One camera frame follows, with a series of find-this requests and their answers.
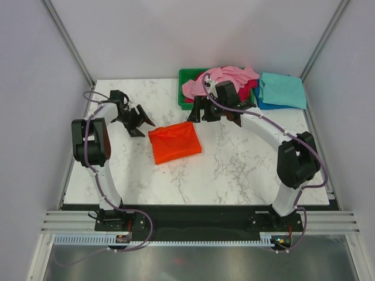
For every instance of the right aluminium frame post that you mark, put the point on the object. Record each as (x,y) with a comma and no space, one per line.
(328,31)

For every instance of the left aluminium frame post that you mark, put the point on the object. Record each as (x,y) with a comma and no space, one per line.
(64,34)

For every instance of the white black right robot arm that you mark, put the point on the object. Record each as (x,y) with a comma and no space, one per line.
(297,159)

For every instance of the pink t shirt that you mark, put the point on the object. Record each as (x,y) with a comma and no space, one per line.
(222,79)

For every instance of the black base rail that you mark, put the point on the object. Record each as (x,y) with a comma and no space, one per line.
(209,222)

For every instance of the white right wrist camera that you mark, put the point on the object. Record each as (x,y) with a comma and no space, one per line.
(211,87)

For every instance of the white slotted cable duct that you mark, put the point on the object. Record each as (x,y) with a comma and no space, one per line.
(264,240)

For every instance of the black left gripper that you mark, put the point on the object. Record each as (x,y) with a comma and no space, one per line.
(132,129)

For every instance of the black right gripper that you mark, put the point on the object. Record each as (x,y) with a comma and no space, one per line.
(195,115)

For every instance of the teal folded t shirt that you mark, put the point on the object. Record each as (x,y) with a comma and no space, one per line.
(281,89)

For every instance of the green plastic bin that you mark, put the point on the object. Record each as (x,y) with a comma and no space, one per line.
(183,87)

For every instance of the orange t shirt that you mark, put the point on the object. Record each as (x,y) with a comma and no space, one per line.
(174,142)

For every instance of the blue folded t shirt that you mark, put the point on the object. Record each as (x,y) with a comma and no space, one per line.
(262,104)

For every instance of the aluminium frame post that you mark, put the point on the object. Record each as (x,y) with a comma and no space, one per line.
(64,34)
(328,31)

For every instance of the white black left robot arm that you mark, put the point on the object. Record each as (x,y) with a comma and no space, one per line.
(92,149)

